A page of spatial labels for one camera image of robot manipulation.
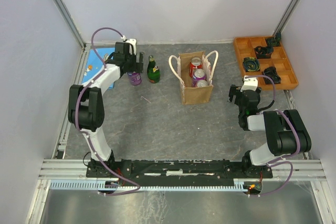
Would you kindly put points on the blue patterned cloth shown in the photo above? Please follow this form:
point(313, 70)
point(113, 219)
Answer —
point(94, 64)

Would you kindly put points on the aluminium frame rail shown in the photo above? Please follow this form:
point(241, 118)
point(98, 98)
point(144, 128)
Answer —
point(298, 170)

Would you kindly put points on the orange wooden divider tray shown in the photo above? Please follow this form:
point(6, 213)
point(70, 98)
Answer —
point(245, 48)

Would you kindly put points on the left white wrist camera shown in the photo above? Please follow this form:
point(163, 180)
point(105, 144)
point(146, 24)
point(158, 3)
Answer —
point(132, 43)

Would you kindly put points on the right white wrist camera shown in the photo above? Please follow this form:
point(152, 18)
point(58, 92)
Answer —
point(249, 83)

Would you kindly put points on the rolled blue yellow sock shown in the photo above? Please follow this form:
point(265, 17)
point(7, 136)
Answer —
point(251, 64)

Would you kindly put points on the red soda can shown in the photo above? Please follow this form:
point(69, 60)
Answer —
point(195, 63)

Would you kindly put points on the green glass bottle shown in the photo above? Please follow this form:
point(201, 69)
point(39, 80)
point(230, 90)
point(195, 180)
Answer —
point(153, 71)

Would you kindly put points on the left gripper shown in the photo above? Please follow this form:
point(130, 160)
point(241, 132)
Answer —
point(139, 65)

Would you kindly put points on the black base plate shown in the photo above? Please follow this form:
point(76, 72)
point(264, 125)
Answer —
point(147, 173)

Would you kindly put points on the rolled black sock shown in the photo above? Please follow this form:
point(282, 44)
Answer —
point(271, 72)

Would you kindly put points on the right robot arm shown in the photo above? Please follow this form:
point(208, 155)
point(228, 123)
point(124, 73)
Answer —
point(286, 134)

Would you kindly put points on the purple soda can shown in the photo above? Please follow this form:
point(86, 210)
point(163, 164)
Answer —
point(198, 74)
point(134, 78)

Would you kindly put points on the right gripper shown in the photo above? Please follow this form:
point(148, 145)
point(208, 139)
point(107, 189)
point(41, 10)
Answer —
point(232, 91)

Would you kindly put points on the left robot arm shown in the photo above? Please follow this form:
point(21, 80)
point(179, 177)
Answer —
point(86, 108)

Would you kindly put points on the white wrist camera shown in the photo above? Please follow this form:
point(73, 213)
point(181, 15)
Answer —
point(249, 83)
point(132, 43)

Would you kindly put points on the silver top soda can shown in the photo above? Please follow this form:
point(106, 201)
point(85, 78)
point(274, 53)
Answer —
point(201, 83)

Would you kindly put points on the rolled dark sock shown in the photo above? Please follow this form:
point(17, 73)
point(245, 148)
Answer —
point(263, 52)
point(274, 41)

